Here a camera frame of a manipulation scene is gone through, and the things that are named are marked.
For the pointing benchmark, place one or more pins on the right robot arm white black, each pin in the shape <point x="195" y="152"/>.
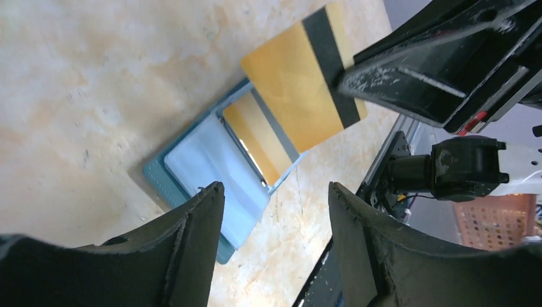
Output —
<point x="458" y="66"/>

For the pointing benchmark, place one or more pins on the orange perforated basket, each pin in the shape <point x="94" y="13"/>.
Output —
<point x="494" y="223"/>

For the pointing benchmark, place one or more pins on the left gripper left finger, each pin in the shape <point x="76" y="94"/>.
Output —
<point x="166" y="262"/>

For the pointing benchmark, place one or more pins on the blue leather card holder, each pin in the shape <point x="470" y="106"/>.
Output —
<point x="207" y="151"/>

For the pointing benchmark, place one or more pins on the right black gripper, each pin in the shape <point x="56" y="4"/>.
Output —
<point x="508" y="55"/>

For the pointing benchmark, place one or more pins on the aluminium frame rail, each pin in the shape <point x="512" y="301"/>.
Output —
<point x="396" y="144"/>

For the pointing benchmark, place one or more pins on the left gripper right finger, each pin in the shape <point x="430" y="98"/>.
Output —
<point x="383" y="262"/>

